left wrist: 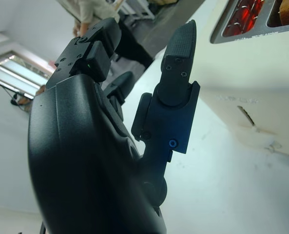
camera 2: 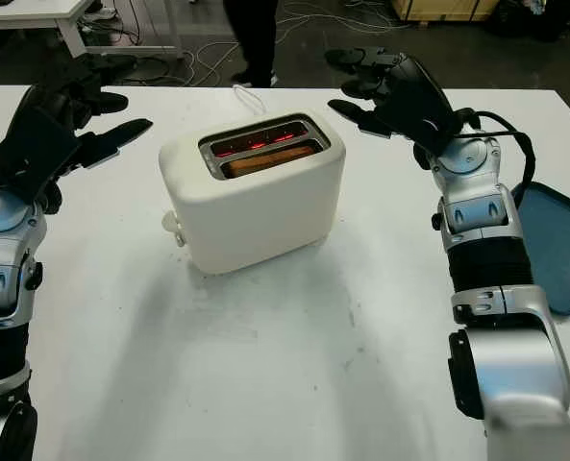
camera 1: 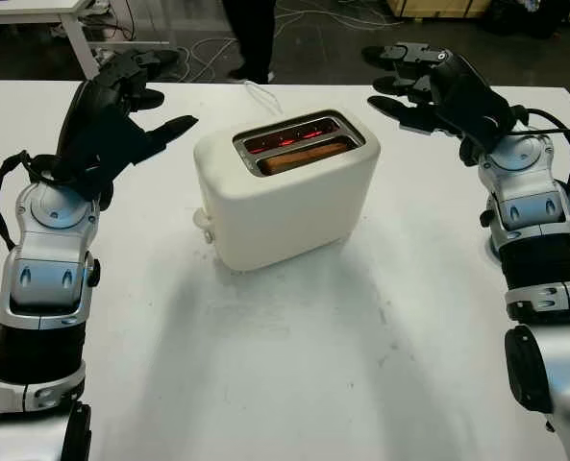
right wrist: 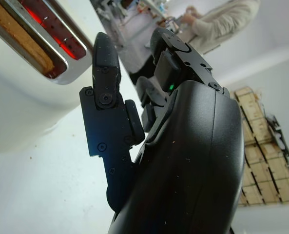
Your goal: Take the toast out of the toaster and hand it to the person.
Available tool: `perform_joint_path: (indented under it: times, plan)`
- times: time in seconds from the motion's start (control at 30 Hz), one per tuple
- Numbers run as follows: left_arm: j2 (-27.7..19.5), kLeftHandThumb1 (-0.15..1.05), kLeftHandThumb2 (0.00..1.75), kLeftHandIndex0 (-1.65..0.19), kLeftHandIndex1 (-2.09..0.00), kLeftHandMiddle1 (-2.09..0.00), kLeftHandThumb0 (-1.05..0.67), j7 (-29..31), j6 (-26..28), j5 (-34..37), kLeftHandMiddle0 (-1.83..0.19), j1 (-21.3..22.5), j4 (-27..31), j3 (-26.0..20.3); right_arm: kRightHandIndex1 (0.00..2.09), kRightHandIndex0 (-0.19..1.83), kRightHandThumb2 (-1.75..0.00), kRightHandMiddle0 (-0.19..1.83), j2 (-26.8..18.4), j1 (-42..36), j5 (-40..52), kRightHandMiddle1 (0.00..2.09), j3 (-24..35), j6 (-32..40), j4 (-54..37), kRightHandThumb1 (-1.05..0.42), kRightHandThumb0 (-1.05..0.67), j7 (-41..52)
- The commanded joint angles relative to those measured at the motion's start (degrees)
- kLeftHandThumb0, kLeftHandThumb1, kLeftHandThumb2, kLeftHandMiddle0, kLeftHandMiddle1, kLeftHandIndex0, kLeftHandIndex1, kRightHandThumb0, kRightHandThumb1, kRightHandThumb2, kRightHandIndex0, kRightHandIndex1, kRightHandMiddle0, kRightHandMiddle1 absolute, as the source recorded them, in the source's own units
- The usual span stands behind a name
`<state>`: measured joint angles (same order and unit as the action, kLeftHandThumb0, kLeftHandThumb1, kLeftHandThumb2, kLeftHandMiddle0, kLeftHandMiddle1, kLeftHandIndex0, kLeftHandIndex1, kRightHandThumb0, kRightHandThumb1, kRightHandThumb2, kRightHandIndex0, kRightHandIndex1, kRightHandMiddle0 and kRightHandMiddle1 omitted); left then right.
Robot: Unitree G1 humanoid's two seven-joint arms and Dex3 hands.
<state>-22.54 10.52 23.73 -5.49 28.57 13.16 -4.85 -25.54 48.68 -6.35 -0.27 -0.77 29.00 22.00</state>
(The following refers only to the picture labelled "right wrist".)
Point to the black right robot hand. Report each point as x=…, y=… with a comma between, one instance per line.
x=183, y=146

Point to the browned toast slice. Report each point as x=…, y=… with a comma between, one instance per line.
x=20, y=36

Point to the person in black trousers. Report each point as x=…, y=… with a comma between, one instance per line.
x=222, y=24

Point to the white two-slot toaster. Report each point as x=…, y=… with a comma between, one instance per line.
x=25, y=102

